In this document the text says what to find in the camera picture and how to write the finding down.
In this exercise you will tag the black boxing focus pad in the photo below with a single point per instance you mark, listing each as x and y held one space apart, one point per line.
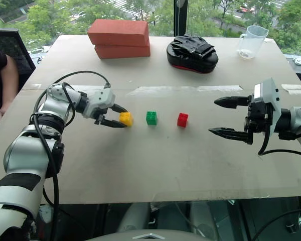
190 60

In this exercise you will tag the black window frame post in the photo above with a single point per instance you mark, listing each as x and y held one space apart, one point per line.
176 20

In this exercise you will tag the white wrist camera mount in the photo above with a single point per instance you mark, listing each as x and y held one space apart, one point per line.
272 93
101 99

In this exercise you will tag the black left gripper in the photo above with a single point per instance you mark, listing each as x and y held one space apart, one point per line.
99 118

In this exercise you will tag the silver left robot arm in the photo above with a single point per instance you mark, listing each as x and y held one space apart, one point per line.
27 153

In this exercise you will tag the red clay brick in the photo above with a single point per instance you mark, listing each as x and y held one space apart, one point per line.
123 52
118 32

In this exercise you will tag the black mesh office chair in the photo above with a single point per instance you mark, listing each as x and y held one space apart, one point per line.
12 47

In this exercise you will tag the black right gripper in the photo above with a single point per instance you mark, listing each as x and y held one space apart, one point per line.
259 116

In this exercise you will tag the green toy brick cube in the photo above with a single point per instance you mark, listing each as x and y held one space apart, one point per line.
151 118

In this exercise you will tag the yellow toy brick cube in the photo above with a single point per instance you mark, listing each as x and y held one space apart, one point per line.
126 119

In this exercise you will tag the clear plastic measuring cup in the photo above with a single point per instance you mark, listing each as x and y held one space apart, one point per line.
252 42

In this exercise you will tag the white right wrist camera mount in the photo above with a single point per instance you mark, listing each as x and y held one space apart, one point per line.
272 93

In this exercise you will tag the red toy brick cube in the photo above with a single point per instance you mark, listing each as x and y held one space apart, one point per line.
182 120

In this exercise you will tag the grey rounded robot leg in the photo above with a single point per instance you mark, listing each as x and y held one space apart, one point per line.
203 221
136 216

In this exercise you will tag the silver robot torso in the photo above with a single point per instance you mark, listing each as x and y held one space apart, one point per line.
150 236

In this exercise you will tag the clear tape strip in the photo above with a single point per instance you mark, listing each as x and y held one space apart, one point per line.
185 88

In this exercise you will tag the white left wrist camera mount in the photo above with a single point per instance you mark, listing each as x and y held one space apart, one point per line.
101 99

